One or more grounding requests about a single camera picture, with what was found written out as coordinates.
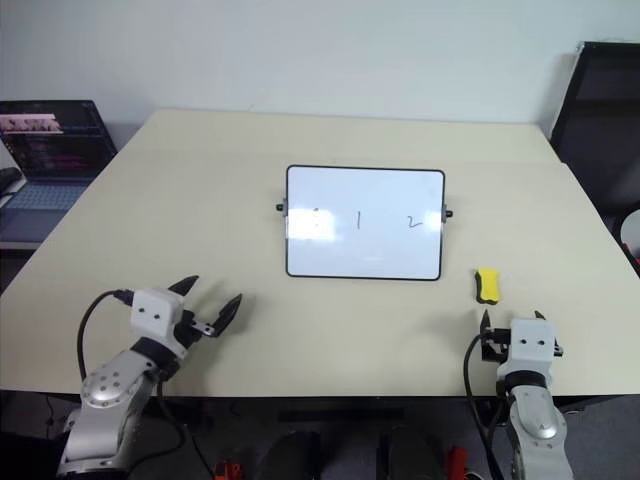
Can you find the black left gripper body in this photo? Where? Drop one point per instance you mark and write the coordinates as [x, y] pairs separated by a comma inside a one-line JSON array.
[[184, 331]]

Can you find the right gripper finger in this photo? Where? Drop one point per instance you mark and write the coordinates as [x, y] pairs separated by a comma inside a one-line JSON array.
[[485, 322], [539, 316]]

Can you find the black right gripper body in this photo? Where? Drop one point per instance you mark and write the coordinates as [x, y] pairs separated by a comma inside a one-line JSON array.
[[494, 346]]

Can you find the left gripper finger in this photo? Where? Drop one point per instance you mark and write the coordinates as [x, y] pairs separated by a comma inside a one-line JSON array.
[[227, 314], [186, 290]]

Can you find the yellow object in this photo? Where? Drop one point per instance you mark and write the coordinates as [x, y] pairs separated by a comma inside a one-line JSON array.
[[487, 285]]

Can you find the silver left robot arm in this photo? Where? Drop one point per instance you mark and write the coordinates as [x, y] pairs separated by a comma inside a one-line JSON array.
[[107, 385]]

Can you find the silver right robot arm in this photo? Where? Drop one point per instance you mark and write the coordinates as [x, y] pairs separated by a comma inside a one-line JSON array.
[[537, 425]]

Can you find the red plastic part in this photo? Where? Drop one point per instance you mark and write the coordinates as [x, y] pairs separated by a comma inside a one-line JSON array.
[[227, 470], [457, 460]]

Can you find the white round object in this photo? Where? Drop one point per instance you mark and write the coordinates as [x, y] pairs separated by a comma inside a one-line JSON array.
[[632, 230]]

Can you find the black framed whiteboard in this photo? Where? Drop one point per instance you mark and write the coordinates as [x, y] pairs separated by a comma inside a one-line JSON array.
[[365, 200]]

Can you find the open blue laptop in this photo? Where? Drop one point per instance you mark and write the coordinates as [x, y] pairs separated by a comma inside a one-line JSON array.
[[50, 145]]

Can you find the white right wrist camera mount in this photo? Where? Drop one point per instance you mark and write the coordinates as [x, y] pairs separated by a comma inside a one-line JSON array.
[[531, 345]]

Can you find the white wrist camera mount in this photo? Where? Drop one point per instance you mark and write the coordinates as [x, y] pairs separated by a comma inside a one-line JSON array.
[[152, 315], [531, 345]]

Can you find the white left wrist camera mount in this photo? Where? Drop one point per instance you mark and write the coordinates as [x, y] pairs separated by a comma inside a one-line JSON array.
[[152, 315]]

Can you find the black table frame bar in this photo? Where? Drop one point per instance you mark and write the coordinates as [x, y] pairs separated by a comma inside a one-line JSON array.
[[340, 415]]

